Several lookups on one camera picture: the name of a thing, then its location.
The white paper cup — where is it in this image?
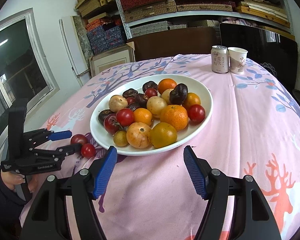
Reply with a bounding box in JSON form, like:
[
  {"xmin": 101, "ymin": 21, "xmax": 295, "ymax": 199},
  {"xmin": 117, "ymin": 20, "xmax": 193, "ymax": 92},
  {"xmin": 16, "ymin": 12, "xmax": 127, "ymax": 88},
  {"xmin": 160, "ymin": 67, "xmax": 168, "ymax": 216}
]
[{"xmin": 228, "ymin": 47, "xmax": 248, "ymax": 75}]

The window with grey frame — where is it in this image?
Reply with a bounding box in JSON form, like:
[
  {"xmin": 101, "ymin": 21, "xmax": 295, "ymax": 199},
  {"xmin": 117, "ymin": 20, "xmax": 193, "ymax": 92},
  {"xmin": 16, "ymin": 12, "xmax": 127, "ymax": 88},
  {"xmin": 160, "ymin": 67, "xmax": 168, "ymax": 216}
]
[{"xmin": 0, "ymin": 9, "xmax": 58, "ymax": 150}]

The yellow-green orange tomato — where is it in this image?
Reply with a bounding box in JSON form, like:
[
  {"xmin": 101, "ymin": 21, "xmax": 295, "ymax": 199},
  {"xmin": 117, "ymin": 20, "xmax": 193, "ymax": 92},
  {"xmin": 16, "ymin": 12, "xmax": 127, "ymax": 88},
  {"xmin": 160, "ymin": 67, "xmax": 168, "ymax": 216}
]
[{"xmin": 151, "ymin": 122, "xmax": 178, "ymax": 148}]

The red cherry tomato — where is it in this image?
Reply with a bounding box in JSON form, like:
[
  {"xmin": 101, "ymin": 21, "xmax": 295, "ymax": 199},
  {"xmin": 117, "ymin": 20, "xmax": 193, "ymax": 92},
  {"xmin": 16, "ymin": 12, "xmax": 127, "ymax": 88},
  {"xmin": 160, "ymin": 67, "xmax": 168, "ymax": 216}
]
[
  {"xmin": 187, "ymin": 104, "xmax": 206, "ymax": 123},
  {"xmin": 127, "ymin": 97, "xmax": 135, "ymax": 105},
  {"xmin": 145, "ymin": 88, "xmax": 158, "ymax": 98},
  {"xmin": 116, "ymin": 108, "xmax": 135, "ymax": 127}
]

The dark red plum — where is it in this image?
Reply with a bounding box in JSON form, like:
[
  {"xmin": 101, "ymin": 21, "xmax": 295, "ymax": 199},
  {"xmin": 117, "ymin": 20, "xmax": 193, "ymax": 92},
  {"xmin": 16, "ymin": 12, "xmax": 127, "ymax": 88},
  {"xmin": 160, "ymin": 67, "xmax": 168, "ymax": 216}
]
[{"xmin": 103, "ymin": 114, "xmax": 121, "ymax": 135}]

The person's left hand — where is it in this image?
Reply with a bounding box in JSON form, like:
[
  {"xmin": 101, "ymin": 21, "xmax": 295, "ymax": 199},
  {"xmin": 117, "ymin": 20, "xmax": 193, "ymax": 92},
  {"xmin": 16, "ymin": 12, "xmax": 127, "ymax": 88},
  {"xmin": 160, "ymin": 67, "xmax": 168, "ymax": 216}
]
[{"xmin": 0, "ymin": 171, "xmax": 38, "ymax": 193}]

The smooth orange tomato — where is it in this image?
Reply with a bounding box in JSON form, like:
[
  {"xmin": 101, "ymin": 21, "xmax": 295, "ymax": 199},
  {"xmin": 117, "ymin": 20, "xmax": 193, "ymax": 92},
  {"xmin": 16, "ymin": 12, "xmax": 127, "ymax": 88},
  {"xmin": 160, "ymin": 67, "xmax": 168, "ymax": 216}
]
[{"xmin": 183, "ymin": 92, "xmax": 201, "ymax": 110}]

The pale yellow round fruit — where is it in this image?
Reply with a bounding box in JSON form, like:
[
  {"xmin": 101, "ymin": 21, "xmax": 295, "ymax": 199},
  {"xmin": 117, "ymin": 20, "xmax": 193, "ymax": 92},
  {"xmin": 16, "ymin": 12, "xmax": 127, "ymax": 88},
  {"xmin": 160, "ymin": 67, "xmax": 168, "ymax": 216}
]
[
  {"xmin": 161, "ymin": 88, "xmax": 173, "ymax": 105},
  {"xmin": 147, "ymin": 96, "xmax": 167, "ymax": 119}
]

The metal storage shelf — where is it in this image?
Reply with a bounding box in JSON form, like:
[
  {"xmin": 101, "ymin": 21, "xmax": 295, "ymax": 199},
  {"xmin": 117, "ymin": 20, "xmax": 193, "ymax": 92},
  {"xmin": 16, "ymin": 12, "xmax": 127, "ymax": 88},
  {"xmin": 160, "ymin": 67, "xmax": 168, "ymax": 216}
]
[{"xmin": 115, "ymin": 0, "xmax": 291, "ymax": 39}]

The framed picture leaning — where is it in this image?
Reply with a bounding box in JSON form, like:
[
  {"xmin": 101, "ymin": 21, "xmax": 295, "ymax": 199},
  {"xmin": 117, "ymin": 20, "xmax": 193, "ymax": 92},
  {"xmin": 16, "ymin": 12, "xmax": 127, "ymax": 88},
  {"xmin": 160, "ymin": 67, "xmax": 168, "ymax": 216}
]
[{"xmin": 89, "ymin": 42, "xmax": 135, "ymax": 77}]

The pink drink can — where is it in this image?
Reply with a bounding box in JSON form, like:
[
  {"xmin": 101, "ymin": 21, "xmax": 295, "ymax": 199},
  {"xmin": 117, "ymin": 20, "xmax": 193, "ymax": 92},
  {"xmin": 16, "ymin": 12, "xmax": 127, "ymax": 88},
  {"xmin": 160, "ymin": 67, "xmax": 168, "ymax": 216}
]
[{"xmin": 211, "ymin": 46, "xmax": 229, "ymax": 74}]

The white oval plate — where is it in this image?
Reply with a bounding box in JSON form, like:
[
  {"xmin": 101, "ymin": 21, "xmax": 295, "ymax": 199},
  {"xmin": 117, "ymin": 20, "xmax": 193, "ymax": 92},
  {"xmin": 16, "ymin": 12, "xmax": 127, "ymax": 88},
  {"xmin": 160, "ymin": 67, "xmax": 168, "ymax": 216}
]
[{"xmin": 90, "ymin": 74, "xmax": 213, "ymax": 156}]

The large textured orange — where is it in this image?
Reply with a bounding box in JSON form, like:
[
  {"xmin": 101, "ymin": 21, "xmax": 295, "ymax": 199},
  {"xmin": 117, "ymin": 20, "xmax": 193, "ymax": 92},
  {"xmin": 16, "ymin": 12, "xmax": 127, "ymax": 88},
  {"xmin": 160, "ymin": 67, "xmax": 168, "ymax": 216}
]
[{"xmin": 160, "ymin": 105, "xmax": 189, "ymax": 132}]

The orange-yellow passion fruit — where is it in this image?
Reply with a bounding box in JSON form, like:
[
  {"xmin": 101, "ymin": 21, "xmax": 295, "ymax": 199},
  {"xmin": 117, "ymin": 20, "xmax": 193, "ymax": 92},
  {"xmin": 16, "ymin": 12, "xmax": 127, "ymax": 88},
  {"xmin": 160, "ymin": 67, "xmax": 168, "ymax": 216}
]
[{"xmin": 126, "ymin": 122, "xmax": 152, "ymax": 149}]

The small yellow-green tomato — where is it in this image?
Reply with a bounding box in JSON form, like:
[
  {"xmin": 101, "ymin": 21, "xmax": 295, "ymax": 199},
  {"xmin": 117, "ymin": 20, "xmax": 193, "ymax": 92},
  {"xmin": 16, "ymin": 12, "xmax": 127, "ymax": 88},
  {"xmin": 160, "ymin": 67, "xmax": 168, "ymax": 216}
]
[{"xmin": 113, "ymin": 131, "xmax": 128, "ymax": 147}]

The small pale yellow fruit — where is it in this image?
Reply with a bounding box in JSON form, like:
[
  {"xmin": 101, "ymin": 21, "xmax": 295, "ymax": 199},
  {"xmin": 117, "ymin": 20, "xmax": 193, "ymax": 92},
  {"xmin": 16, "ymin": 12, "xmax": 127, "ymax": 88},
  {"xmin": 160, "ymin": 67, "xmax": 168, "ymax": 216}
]
[{"xmin": 108, "ymin": 95, "xmax": 128, "ymax": 113}]

